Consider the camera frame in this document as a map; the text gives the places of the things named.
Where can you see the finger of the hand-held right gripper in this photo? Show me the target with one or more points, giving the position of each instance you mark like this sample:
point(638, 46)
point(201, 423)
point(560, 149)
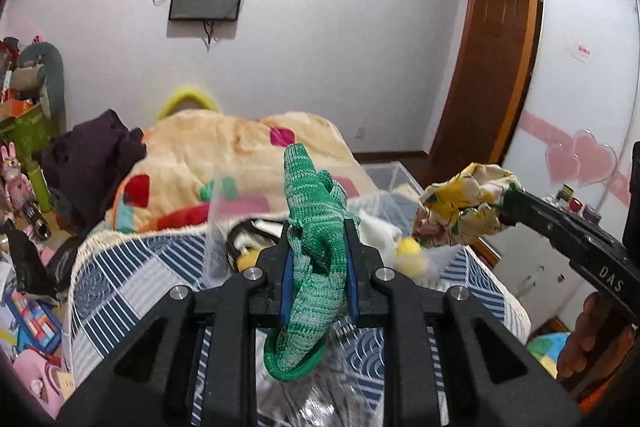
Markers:
point(530, 209)

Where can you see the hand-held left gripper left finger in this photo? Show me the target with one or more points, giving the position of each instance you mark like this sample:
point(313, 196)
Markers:
point(287, 279)

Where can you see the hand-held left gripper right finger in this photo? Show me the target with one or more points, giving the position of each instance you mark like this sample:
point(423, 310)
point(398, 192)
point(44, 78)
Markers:
point(351, 279)

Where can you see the green knitted sock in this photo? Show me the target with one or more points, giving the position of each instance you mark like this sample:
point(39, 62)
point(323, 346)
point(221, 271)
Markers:
point(312, 252)

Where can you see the yellow floral cloth toy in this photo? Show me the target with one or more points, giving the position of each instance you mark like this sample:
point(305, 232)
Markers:
point(462, 207)

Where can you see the clear plastic storage box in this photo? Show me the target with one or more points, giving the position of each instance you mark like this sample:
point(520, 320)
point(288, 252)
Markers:
point(220, 227)

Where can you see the person's right hand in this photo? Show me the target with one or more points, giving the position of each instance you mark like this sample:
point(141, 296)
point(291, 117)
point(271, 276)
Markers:
point(580, 342)

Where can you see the red small jar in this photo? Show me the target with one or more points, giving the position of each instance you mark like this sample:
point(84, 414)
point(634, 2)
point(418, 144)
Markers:
point(576, 206)

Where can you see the black and white penguin plush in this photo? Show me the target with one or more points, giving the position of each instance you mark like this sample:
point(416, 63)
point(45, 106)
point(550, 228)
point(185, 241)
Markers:
point(250, 242)

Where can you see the white fluffy plush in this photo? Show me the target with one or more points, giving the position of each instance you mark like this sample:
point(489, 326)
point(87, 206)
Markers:
point(375, 232)

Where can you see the purple small jar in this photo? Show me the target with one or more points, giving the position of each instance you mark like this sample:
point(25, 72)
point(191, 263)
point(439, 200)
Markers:
point(591, 212)

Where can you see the yellow pompom plush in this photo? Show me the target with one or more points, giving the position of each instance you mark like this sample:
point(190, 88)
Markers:
point(411, 254)

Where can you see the white bedside cabinet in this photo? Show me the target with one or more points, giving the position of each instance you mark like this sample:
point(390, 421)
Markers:
point(540, 277)

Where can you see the colourful floor mat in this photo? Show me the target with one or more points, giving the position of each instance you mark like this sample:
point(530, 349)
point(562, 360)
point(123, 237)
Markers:
point(545, 349)

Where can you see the white door with pink hearts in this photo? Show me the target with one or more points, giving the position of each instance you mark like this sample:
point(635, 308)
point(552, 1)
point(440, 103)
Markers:
point(585, 72)

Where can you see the peach patchwork blanket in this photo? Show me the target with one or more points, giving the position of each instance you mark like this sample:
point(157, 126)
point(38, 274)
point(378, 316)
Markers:
point(200, 157)

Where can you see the blue striped bed quilt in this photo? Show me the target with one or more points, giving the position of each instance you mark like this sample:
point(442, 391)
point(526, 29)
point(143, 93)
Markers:
point(130, 277)

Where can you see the brown wooden wardrobe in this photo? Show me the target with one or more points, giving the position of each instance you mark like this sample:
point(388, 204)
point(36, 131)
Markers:
point(480, 57)

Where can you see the dark purple cloth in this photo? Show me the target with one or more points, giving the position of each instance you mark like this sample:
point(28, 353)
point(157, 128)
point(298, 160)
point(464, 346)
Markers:
point(85, 162)

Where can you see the colourful toy box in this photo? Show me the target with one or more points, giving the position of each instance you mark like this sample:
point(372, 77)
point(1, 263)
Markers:
point(35, 322)

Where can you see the black plastic bag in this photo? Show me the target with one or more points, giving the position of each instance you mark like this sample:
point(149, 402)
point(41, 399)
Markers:
point(25, 264)

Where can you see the green tube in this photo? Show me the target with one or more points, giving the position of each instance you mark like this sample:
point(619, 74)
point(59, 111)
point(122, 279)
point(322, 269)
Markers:
point(39, 184)

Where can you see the pink toy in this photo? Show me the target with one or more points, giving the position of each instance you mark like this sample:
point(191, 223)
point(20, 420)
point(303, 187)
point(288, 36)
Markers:
point(32, 374)

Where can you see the pink rabbit figure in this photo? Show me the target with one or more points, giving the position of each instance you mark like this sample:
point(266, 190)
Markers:
point(12, 179)

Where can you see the green cardboard box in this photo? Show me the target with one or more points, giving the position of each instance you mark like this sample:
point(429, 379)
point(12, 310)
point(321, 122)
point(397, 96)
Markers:
point(22, 127)

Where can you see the grey plush snake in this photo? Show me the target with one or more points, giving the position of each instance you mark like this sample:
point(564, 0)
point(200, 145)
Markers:
point(50, 72)

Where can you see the white wall socket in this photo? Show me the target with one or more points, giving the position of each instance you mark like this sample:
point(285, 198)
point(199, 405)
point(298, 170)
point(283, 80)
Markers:
point(358, 134)

